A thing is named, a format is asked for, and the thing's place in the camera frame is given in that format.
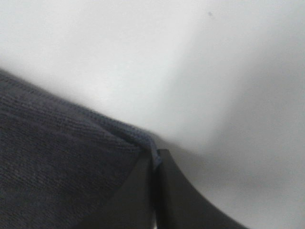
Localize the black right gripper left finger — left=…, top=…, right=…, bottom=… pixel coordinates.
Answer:
left=94, top=152, right=153, bottom=229

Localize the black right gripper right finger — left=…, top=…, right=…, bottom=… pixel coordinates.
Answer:
left=156, top=149, right=246, bottom=229

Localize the dark grey towel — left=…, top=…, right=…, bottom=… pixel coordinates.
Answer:
left=0, top=71, right=161, bottom=229

